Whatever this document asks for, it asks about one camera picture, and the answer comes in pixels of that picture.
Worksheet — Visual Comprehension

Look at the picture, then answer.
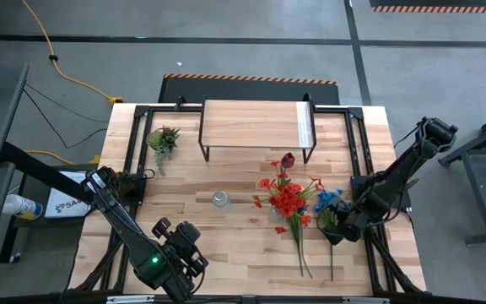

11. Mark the yellow cable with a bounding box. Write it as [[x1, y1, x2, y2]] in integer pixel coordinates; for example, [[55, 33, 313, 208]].
[[21, 0, 125, 106], [24, 149, 100, 166]]

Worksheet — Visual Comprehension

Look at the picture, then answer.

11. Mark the red artificial flower bunch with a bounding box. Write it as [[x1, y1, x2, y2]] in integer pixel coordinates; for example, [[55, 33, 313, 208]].
[[251, 159, 327, 236]]

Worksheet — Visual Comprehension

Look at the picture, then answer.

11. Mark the dark red artificial tulip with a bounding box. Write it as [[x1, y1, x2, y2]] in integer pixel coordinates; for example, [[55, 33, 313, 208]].
[[279, 152, 297, 187]]

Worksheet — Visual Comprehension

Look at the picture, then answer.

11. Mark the white spray can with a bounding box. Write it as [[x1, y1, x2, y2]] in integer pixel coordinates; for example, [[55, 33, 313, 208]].
[[2, 193, 45, 221]]

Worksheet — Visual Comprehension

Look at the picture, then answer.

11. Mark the blue artificial flower bunch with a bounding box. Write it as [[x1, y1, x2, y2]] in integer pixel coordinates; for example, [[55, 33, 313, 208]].
[[314, 188, 346, 283]]

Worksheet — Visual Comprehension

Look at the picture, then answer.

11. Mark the black floor mat striped edge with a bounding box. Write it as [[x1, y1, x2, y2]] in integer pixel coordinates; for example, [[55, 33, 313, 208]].
[[158, 73, 341, 106], [369, 0, 486, 14]]

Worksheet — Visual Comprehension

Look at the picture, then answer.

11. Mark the diamond-pattern clear glass vase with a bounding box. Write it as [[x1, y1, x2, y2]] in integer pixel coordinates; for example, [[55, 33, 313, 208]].
[[267, 204, 284, 224]]

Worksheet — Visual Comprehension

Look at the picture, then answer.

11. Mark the potted green succulent plant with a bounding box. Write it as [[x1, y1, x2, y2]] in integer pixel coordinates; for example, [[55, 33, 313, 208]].
[[146, 125, 181, 176]]

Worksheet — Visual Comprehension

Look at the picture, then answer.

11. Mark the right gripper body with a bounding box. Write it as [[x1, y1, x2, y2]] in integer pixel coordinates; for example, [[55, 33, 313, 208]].
[[331, 201, 366, 244]]

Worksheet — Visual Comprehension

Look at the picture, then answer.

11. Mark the white cardboard box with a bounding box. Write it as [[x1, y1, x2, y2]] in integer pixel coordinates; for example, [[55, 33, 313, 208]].
[[44, 171, 96, 220]]

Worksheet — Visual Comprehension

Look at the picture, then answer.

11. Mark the black metal rig frame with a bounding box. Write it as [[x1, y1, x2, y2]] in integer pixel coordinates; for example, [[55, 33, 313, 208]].
[[63, 95, 428, 296]]

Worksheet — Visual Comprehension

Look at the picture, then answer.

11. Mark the wooden shelf with black legs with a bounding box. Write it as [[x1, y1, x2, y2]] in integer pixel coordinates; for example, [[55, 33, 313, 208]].
[[198, 93, 318, 164]]

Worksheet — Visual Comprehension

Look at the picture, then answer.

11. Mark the ribbed clear glass vase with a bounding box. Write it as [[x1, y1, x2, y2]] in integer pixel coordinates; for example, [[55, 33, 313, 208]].
[[212, 190, 230, 209]]

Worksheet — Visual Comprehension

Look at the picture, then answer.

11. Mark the dark grey metal stand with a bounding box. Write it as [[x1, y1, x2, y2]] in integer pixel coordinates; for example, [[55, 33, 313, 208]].
[[439, 107, 486, 247]]

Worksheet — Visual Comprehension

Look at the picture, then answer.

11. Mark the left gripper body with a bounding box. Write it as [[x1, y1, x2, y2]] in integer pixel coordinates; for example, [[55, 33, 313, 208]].
[[152, 216, 187, 271]]

